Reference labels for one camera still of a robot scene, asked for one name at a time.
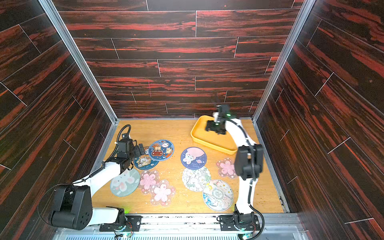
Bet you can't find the purple bunny moon coaster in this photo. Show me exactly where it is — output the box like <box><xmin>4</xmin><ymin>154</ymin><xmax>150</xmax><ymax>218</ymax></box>
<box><xmin>181</xmin><ymin>147</ymin><xmax>208</xmax><ymax>170</ymax></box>

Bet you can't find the pink flower coaster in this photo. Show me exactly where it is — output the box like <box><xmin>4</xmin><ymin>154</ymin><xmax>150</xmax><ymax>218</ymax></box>
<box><xmin>139</xmin><ymin>170</ymin><xmax>160</xmax><ymax>195</ymax></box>
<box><xmin>150</xmin><ymin>180</ymin><xmax>176</xmax><ymax>207</ymax></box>
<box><xmin>216</xmin><ymin>157</ymin><xmax>237</xmax><ymax>179</ymax></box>

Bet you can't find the white floral round coaster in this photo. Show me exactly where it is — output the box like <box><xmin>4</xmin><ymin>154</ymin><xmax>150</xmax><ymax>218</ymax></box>
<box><xmin>182</xmin><ymin>167</ymin><xmax>212</xmax><ymax>192</ymax></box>

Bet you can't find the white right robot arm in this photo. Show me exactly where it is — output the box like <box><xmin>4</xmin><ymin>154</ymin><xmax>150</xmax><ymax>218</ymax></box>
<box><xmin>206</xmin><ymin>105</ymin><xmax>264</xmax><ymax>216</ymax></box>

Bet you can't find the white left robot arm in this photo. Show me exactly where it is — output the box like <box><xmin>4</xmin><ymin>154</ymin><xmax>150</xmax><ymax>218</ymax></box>
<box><xmin>48</xmin><ymin>138</ymin><xmax>145</xmax><ymax>231</ymax></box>

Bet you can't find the blue cartoon animals coaster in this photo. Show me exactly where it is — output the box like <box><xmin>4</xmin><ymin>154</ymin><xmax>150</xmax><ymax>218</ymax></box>
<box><xmin>134</xmin><ymin>147</ymin><xmax>159</xmax><ymax>171</ymax></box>

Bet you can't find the blue red car coaster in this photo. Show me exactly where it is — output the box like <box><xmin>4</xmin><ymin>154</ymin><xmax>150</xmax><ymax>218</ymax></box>
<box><xmin>149</xmin><ymin>140</ymin><xmax>175</xmax><ymax>162</ymax></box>

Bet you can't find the green bunny round coaster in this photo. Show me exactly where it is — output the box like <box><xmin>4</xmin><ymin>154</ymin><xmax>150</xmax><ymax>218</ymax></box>
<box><xmin>110</xmin><ymin>169</ymin><xmax>140</xmax><ymax>197</ymax></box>

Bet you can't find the pink flower coaster front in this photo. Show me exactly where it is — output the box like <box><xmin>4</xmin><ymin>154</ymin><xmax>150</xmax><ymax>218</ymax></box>
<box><xmin>150</xmin><ymin>180</ymin><xmax>176</xmax><ymax>207</ymax></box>

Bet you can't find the white colourful pattern coaster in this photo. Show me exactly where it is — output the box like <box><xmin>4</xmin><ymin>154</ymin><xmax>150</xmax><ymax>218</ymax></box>
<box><xmin>203</xmin><ymin>180</ymin><xmax>234</xmax><ymax>212</ymax></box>

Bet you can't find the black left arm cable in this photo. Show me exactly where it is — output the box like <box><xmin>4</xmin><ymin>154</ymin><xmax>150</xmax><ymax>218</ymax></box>
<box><xmin>35</xmin><ymin>124</ymin><xmax>133</xmax><ymax>226</ymax></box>

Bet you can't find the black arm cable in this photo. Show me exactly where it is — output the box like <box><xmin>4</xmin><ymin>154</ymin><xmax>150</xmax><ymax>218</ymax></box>
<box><xmin>224</xmin><ymin>118</ymin><xmax>265</xmax><ymax>240</ymax></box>
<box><xmin>35</xmin><ymin>124</ymin><xmax>133</xmax><ymax>226</ymax></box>

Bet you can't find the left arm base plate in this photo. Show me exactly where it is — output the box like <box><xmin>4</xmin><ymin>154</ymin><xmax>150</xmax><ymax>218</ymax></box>
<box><xmin>99</xmin><ymin>215</ymin><xmax>142</xmax><ymax>234</ymax></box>

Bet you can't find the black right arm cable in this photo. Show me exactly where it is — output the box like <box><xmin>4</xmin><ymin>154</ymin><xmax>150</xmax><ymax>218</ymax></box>
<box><xmin>224</xmin><ymin>118</ymin><xmax>265</xmax><ymax>240</ymax></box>

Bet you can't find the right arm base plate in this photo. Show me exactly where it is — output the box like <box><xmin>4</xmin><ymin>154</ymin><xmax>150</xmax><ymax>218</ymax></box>
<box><xmin>217</xmin><ymin>213</ymin><xmax>261</xmax><ymax>232</ymax></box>

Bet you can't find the aluminium front rail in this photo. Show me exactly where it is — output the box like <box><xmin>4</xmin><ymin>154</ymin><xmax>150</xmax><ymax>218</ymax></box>
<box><xmin>53</xmin><ymin>213</ymin><xmax>309</xmax><ymax>240</ymax></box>

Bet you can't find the aluminium corner post right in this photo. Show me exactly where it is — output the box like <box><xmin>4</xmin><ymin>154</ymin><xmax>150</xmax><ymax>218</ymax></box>
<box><xmin>253</xmin><ymin>0</ymin><xmax>316</xmax><ymax>125</ymax></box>

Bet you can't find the aluminium corner post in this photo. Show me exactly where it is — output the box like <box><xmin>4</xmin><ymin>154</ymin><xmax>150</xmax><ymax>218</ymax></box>
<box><xmin>38</xmin><ymin>0</ymin><xmax>118</xmax><ymax>124</ymax></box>
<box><xmin>253</xmin><ymin>0</ymin><xmax>316</xmax><ymax>125</ymax></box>

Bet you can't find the aluminium corner post left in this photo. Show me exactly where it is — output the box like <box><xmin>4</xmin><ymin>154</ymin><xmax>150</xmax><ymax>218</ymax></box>
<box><xmin>38</xmin><ymin>0</ymin><xmax>118</xmax><ymax>124</ymax></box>

